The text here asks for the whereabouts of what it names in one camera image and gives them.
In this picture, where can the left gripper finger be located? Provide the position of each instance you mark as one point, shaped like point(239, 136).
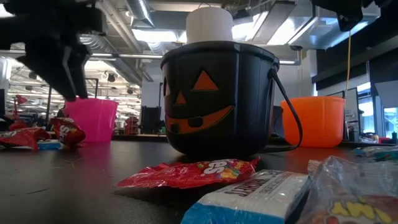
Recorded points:
point(80, 68)
point(56, 71)

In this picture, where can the red Skittles packet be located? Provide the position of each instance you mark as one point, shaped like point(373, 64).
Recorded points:
point(25, 138)
point(186, 175)
point(18, 125)
point(68, 132)

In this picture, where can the black jack-o'-lantern bucket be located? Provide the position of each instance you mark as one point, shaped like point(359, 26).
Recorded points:
point(248, 93)

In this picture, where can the clear wrapper yellow-lettered candy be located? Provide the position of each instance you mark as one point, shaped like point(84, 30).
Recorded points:
point(351, 183)

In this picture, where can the red desk lamp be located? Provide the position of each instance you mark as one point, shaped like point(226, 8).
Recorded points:
point(21, 99)

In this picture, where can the pink plastic bucket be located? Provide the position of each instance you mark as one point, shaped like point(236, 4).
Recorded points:
point(90, 121)

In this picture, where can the black computer monitor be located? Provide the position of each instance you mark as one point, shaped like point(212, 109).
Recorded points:
point(2, 102)

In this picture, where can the red cart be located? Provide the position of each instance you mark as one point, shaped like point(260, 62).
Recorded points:
point(132, 124)

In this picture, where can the black cabinet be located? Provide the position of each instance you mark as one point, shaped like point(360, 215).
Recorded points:
point(151, 119)

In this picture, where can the orange jack-o'-lantern bucket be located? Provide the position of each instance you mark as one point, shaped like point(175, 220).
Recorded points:
point(314, 124)

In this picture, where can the pale small desk object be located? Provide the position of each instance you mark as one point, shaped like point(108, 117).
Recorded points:
point(370, 137)

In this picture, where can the dark bottle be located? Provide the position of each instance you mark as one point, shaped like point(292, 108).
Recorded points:
point(395, 137)

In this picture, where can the red small box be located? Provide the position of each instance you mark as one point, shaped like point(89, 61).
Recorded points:
point(384, 140)

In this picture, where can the white shade table lamp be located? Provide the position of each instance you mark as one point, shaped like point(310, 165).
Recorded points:
point(210, 25)

